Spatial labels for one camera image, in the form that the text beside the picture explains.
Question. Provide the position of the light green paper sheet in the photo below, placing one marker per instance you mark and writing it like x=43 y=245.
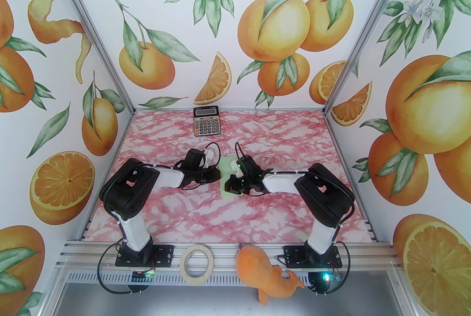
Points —
x=225 y=167

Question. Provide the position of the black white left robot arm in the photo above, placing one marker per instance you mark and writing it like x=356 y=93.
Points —
x=128 y=196

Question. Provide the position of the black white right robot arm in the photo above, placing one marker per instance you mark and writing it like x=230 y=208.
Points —
x=323 y=196

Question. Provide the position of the grey desk calculator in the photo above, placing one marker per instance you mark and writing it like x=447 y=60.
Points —
x=206 y=121

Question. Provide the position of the orange plush toy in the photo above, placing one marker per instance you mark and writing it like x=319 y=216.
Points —
x=257 y=266

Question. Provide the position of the beige masking tape roll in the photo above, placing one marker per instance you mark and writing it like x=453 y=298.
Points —
x=185 y=263

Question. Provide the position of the small left controller board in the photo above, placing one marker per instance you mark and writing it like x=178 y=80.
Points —
x=144 y=276

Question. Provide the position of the right controller board green light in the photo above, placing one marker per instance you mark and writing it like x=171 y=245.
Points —
x=325 y=278

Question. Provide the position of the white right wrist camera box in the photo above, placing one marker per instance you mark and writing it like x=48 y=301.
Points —
x=234 y=164

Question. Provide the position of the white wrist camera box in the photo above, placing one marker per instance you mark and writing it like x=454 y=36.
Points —
x=208 y=156
x=234 y=164

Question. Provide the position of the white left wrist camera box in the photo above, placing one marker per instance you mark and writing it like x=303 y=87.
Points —
x=208 y=156

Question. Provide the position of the aluminium front mounting rail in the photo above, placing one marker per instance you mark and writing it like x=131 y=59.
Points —
x=228 y=250

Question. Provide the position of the aluminium back edge rail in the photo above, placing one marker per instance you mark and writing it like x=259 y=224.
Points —
x=257 y=109

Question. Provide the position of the aluminium table edge rail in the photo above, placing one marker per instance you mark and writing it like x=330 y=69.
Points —
x=353 y=178
x=105 y=178

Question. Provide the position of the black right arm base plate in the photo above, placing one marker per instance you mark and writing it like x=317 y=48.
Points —
x=294 y=257

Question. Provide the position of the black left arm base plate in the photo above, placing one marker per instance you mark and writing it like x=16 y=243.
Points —
x=163 y=255

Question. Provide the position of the aluminium frame corner post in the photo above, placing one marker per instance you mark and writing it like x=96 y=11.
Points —
x=88 y=23
x=368 y=23

